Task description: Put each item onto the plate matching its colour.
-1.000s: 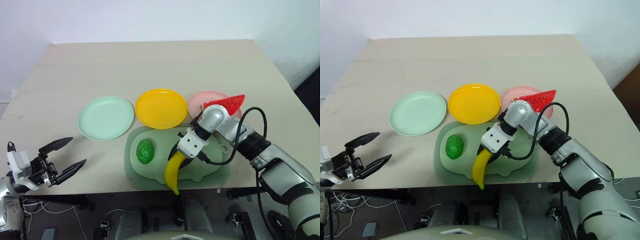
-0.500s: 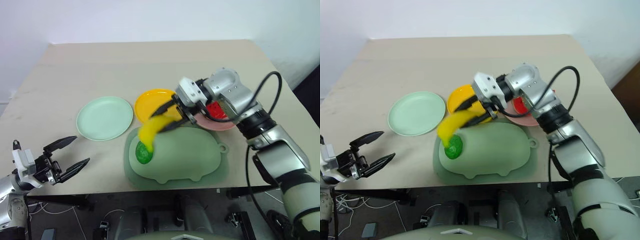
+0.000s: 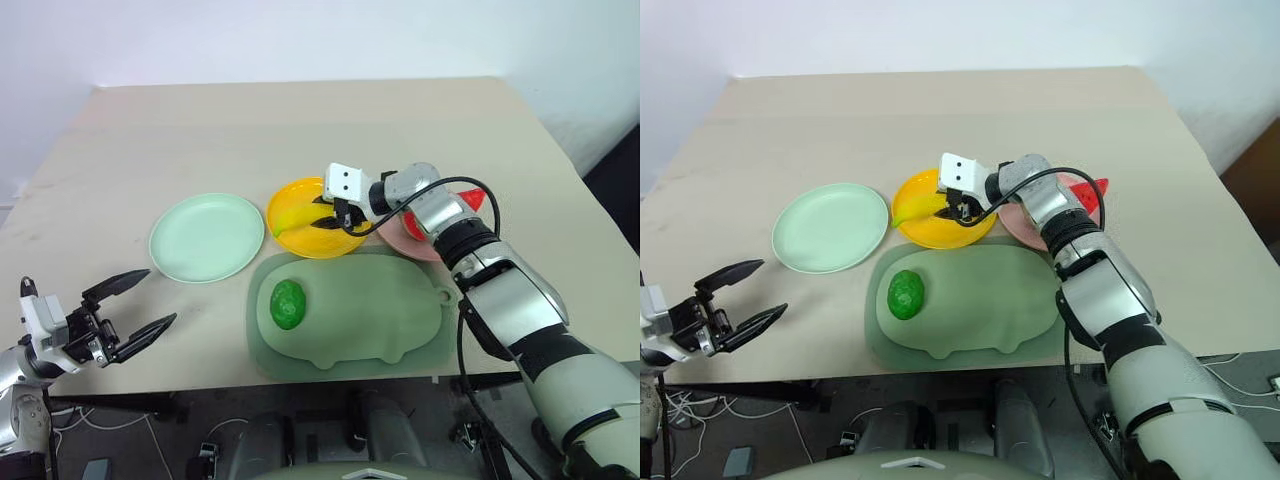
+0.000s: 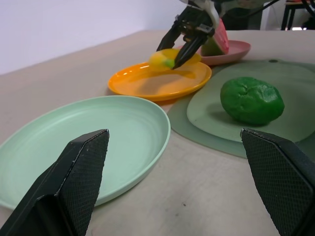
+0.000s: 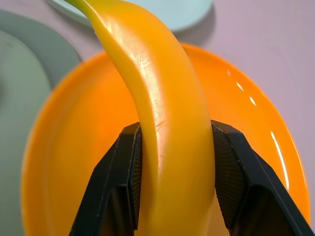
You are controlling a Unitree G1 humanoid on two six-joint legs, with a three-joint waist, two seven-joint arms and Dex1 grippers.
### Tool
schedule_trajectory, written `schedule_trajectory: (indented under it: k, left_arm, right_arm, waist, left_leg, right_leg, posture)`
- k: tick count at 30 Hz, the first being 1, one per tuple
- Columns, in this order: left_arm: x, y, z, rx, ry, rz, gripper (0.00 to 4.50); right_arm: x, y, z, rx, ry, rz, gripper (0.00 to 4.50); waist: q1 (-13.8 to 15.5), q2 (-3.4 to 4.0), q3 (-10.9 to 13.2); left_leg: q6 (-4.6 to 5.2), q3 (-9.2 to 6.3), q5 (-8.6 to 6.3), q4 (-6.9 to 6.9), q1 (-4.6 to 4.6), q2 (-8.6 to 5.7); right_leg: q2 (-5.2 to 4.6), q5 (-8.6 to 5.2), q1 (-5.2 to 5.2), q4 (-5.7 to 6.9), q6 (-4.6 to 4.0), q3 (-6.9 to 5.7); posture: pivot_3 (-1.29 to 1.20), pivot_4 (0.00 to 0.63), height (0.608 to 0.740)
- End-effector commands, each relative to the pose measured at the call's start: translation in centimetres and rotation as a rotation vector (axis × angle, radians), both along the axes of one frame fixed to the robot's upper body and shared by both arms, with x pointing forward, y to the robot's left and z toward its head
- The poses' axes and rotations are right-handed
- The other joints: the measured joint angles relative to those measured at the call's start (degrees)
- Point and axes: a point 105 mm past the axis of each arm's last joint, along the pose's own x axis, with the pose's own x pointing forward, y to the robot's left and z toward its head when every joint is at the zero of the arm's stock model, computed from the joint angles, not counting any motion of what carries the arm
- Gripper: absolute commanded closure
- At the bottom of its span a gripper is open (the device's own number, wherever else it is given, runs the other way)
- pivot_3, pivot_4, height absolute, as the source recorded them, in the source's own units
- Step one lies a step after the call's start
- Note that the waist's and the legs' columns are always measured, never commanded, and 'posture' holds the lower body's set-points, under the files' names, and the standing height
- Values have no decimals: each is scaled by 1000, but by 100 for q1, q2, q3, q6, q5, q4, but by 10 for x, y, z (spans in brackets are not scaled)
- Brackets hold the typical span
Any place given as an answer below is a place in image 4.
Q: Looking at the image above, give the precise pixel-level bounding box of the yellow fruit with green tip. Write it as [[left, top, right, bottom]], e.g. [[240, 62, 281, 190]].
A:
[[149, 48, 202, 70]]

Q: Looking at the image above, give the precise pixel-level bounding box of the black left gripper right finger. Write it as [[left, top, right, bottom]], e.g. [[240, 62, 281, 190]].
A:
[[240, 128, 315, 236]]

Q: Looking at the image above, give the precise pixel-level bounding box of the pale green round plate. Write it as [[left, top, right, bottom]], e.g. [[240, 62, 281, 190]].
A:
[[0, 95, 171, 210]]

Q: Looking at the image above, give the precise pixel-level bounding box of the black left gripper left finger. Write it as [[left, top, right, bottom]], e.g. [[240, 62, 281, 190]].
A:
[[0, 128, 110, 236]]

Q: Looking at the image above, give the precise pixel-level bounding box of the pink round plate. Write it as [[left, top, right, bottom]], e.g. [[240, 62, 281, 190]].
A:
[[177, 40, 252, 66]]

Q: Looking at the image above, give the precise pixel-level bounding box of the green bumpy round fruit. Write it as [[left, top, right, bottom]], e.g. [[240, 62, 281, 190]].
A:
[[220, 77, 285, 125]]

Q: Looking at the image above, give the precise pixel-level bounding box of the dark green mat with hole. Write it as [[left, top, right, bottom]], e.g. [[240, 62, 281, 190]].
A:
[[169, 59, 315, 159]]

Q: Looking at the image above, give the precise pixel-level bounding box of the black frame furniture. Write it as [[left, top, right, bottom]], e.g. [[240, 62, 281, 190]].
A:
[[281, 0, 315, 31]]

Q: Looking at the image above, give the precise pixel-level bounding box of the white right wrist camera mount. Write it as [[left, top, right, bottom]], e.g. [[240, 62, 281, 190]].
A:
[[196, 0, 220, 30]]

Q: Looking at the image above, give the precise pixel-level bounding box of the watermelon slice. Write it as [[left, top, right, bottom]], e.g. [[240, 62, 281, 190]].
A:
[[201, 18, 230, 57]]

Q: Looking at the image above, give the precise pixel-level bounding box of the sage green plate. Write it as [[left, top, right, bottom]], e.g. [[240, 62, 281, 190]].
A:
[[186, 64, 315, 144]]

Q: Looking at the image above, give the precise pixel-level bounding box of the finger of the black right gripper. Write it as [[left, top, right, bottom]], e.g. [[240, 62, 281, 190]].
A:
[[156, 23, 183, 52], [172, 36, 210, 70]]

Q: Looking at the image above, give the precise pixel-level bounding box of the orange round plate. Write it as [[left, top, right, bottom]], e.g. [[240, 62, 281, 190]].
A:
[[107, 61, 213, 102]]

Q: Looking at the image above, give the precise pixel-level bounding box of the dark bulky background object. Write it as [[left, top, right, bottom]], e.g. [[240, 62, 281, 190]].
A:
[[220, 0, 263, 31]]

